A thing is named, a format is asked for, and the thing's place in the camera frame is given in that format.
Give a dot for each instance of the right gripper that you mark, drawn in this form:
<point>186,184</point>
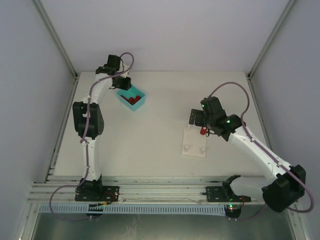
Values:
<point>196,117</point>

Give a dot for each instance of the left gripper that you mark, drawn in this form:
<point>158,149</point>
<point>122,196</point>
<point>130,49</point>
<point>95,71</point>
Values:
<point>122,83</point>

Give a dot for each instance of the large red spring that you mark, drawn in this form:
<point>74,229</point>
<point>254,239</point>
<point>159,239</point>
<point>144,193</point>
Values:
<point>203,130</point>

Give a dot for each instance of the long red spring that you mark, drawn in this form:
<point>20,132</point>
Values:
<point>134,100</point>

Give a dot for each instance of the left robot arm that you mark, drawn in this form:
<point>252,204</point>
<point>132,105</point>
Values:
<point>89,125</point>

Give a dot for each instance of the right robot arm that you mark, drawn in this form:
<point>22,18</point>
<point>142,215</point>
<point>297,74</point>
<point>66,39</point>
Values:
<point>281,185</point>

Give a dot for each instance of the teal plastic bin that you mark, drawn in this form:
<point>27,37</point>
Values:
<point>132,92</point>

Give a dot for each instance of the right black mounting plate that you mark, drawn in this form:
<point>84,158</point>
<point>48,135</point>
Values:
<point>215,194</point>

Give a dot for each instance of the black mounting plate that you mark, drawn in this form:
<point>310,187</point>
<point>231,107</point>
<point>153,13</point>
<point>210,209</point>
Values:
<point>98,194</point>
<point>215,194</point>

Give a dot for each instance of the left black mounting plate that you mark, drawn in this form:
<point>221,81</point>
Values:
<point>98,194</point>

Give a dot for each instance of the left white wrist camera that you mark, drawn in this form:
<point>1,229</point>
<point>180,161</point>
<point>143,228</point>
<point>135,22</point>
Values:
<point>124,69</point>

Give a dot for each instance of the white peg base plate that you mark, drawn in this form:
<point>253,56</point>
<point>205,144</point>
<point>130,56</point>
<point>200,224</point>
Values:
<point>194,143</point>

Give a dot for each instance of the white slotted cable duct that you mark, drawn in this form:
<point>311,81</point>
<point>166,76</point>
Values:
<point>136,209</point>

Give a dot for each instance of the left aluminium corner post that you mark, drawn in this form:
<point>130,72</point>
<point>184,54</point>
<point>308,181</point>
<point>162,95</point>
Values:
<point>54,35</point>

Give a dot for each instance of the aluminium corner post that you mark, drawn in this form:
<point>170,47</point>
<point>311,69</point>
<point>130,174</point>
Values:
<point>272,36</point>
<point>54,35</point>

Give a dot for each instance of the aluminium rail frame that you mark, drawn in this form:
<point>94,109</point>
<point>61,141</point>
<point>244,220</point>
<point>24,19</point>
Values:
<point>141,151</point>

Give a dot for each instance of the right aluminium corner post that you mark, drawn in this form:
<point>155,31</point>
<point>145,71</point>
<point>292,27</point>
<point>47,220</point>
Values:
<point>272,36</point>

